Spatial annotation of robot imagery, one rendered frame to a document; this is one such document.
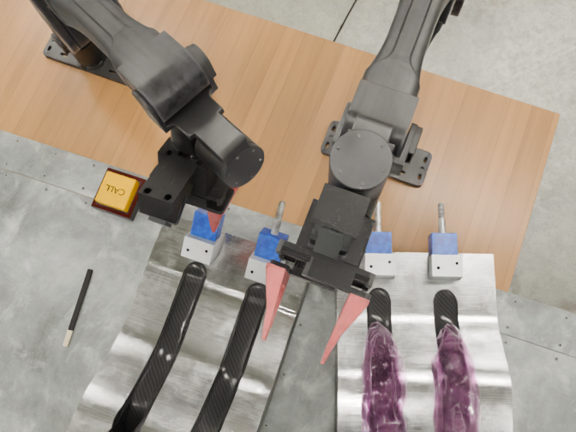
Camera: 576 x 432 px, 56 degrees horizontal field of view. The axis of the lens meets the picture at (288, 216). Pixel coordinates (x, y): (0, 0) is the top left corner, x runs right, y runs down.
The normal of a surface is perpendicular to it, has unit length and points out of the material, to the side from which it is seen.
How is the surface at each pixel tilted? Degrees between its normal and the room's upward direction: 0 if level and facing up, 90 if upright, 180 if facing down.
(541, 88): 0
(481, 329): 21
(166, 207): 60
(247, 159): 75
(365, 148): 2
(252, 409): 27
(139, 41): 11
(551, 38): 0
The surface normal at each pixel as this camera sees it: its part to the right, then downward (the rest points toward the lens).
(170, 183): 0.12, -0.68
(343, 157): -0.06, -0.22
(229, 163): 0.65, 0.61
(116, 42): -0.18, -0.39
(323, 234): -0.26, 0.36
